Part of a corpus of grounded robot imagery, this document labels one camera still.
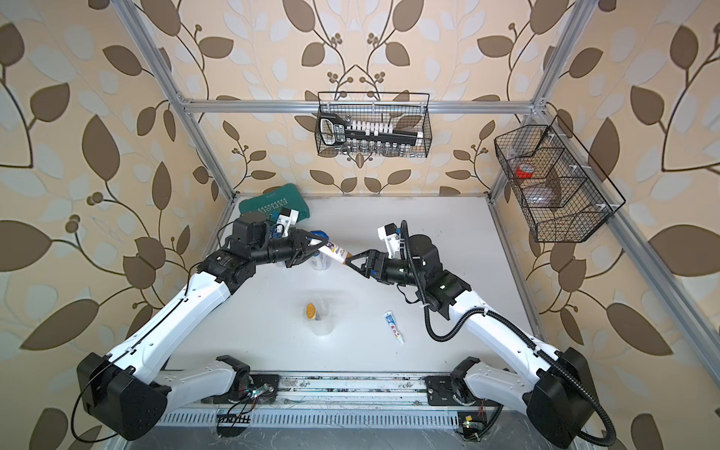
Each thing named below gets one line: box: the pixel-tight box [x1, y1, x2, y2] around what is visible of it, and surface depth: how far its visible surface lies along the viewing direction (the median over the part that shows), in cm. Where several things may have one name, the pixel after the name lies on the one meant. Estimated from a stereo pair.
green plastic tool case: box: [239, 182, 311, 222], surface depth 115 cm
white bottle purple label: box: [317, 240, 353, 265], surface depth 72 cm
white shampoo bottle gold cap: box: [305, 302, 316, 321], surface depth 80 cm
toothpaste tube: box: [382, 310, 405, 345], surface depth 87 cm
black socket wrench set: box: [318, 114, 419, 147], surface depth 84 cm
